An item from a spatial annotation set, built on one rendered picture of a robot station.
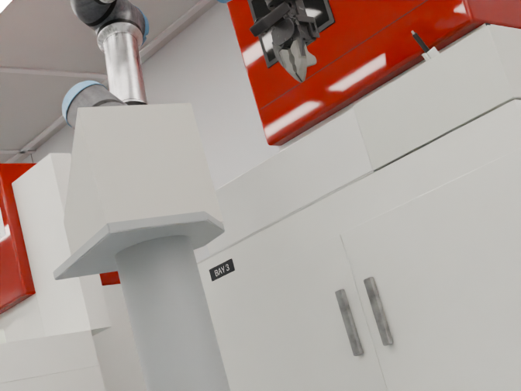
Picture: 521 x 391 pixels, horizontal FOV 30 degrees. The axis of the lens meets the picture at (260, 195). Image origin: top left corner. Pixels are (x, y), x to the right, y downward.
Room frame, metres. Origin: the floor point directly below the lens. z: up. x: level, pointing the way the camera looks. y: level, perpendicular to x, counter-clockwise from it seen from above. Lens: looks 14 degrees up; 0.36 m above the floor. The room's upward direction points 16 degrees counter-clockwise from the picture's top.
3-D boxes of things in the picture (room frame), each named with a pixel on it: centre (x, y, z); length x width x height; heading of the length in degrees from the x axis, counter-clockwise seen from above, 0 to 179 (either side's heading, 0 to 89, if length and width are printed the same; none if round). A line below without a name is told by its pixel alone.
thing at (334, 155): (2.15, -0.07, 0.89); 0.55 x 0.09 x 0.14; 45
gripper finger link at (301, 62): (2.06, -0.18, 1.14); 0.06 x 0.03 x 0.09; 135
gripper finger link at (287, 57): (2.08, -0.16, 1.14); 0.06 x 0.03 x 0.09; 135
